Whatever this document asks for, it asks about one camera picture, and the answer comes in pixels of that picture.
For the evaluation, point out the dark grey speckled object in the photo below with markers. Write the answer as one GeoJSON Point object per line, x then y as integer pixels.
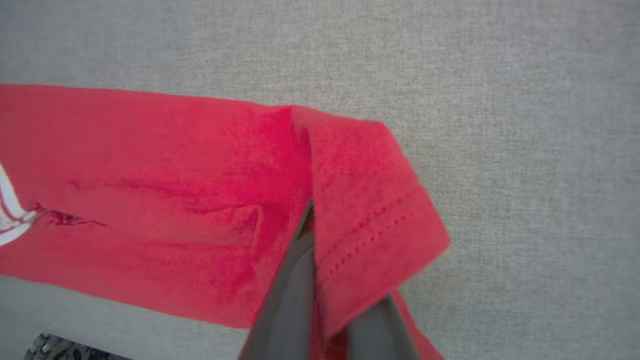
{"type": "Point", "coordinates": [65, 350]}

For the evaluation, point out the red white Bulls jersey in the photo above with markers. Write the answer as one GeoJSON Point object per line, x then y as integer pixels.
{"type": "Point", "coordinates": [150, 175]}

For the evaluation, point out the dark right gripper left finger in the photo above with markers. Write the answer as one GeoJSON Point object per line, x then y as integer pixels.
{"type": "Point", "coordinates": [290, 310]}

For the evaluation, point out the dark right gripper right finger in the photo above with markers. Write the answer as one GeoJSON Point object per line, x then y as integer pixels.
{"type": "Point", "coordinates": [382, 340]}

